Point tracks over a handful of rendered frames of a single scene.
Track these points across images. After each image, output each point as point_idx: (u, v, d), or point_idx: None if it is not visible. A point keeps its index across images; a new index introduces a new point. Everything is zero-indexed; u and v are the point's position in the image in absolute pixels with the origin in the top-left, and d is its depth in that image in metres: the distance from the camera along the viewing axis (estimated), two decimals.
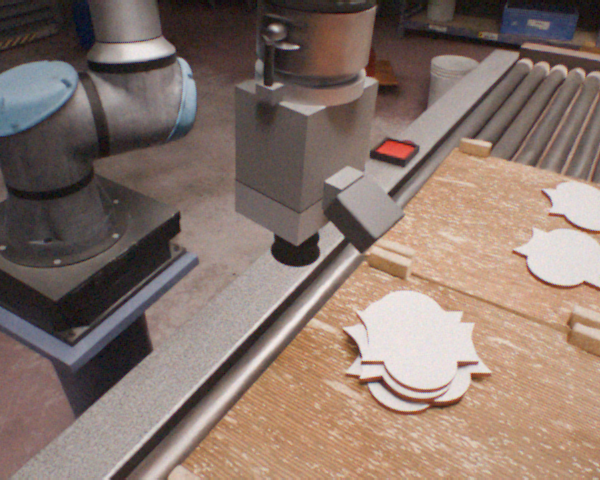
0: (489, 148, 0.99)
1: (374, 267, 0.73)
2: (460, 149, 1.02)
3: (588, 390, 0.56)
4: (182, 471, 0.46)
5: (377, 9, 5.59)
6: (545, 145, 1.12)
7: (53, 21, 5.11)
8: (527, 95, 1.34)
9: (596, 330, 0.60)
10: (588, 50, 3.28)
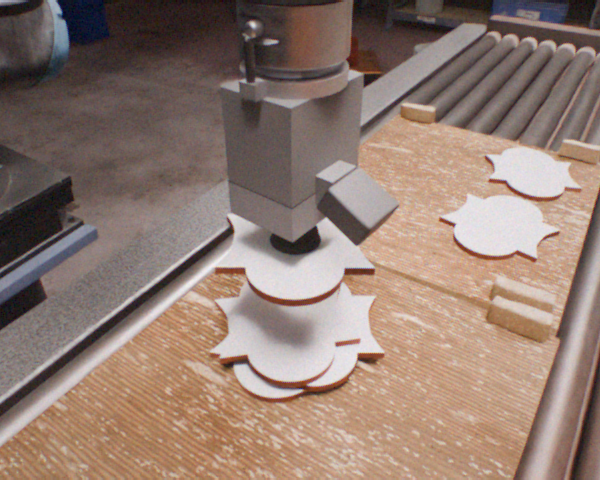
0: (432, 113, 0.89)
1: None
2: (402, 115, 0.92)
3: (503, 374, 0.47)
4: None
5: (366, 1, 5.49)
6: (501, 114, 1.02)
7: None
8: (489, 66, 1.25)
9: (518, 304, 0.50)
10: None
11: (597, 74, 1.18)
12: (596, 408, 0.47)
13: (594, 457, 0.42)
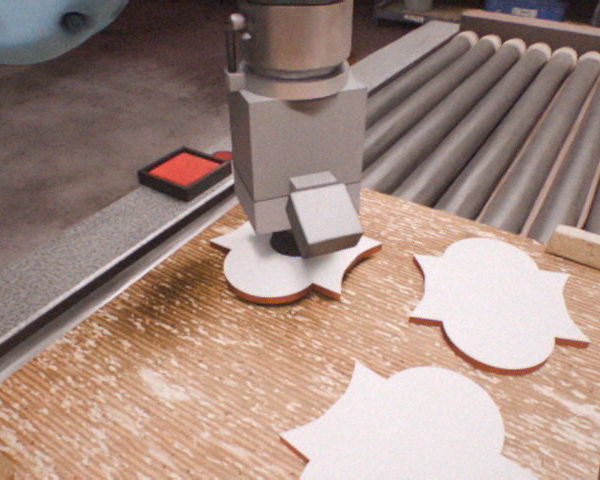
0: None
1: None
2: None
3: None
4: None
5: None
6: (463, 159, 0.67)
7: None
8: (455, 80, 0.89)
9: None
10: None
11: None
12: None
13: None
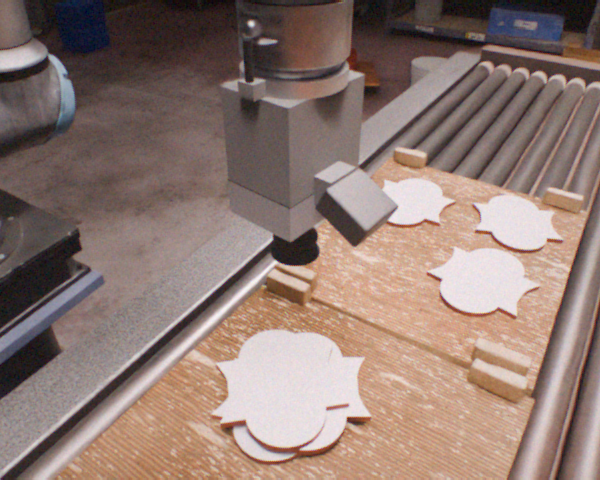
0: (423, 158, 0.93)
1: (272, 291, 0.68)
2: (395, 159, 0.96)
3: (480, 436, 0.51)
4: None
5: (365, 9, 5.53)
6: (491, 154, 1.06)
7: (37, 22, 5.05)
8: (481, 100, 1.29)
9: (496, 367, 0.55)
10: (571, 51, 3.22)
11: (585, 109, 1.22)
12: (566, 466, 0.51)
13: None
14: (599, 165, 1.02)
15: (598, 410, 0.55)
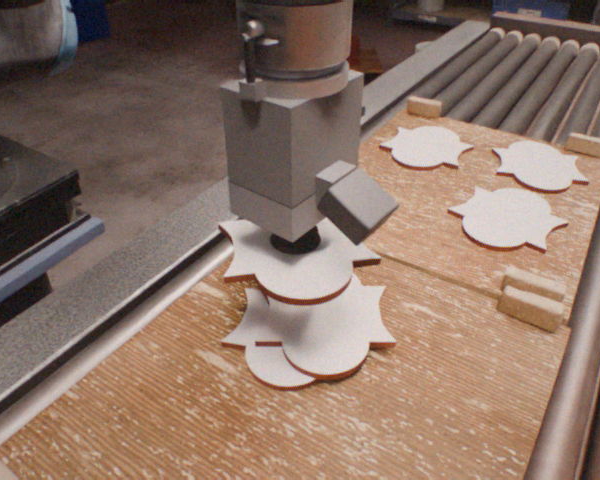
0: (438, 107, 0.89)
1: None
2: (408, 109, 0.92)
3: (515, 363, 0.47)
4: None
5: (367, 0, 5.49)
6: (507, 109, 1.02)
7: None
8: (493, 62, 1.25)
9: (529, 293, 0.50)
10: None
11: None
12: None
13: None
14: None
15: None
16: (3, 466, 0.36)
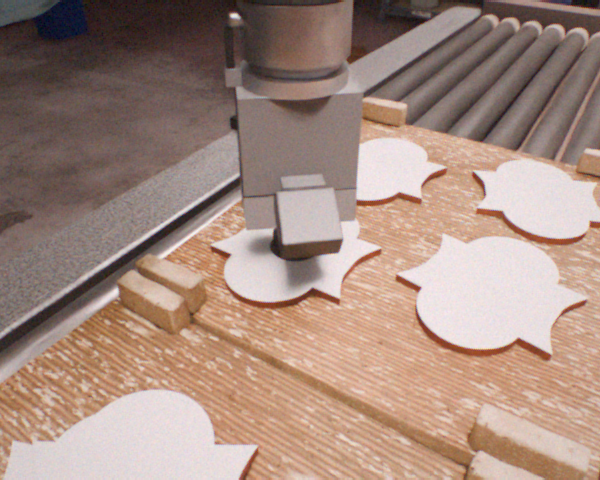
0: (401, 111, 0.65)
1: (129, 308, 0.39)
2: (362, 114, 0.68)
3: None
4: None
5: None
6: (497, 113, 0.78)
7: None
8: (483, 54, 1.00)
9: (520, 473, 0.26)
10: None
11: None
12: None
13: None
14: None
15: None
16: None
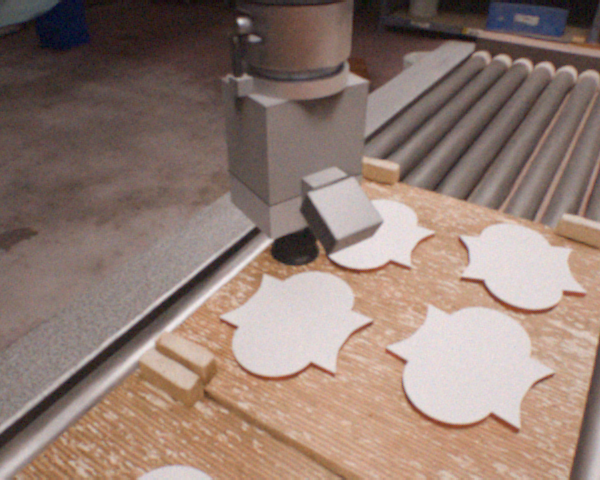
0: (394, 172, 0.70)
1: (149, 381, 0.44)
2: None
3: None
4: None
5: (359, 5, 5.30)
6: (486, 164, 0.83)
7: None
8: (475, 96, 1.05)
9: None
10: (576, 46, 2.99)
11: None
12: None
13: None
14: None
15: None
16: None
